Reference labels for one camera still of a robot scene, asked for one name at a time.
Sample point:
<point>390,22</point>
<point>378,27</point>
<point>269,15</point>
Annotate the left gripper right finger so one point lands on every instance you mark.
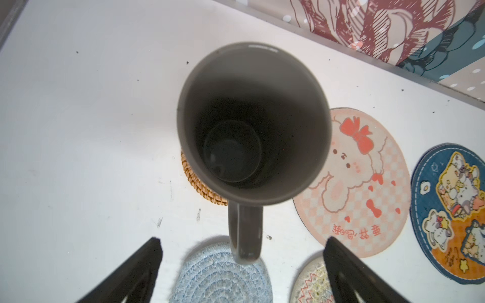
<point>349,277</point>

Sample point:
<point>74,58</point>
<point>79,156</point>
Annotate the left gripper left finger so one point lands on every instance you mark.
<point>134,280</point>

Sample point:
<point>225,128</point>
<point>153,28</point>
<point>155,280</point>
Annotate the beige woven round coaster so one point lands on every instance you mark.
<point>312,284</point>

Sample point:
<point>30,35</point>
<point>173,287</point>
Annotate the grey woven round coaster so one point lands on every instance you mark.
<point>211,274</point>

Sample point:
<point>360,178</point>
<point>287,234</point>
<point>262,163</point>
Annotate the pink bunny round coaster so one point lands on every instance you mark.
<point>362,195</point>

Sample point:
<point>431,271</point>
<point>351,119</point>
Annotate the rattan round coaster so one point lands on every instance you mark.
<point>201,188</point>

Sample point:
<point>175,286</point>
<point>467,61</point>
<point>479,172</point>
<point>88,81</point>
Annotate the blue cartoon round coaster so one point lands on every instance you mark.
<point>447,211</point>

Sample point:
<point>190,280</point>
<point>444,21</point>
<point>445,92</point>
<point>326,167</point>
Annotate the grey mug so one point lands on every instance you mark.
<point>254,125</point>

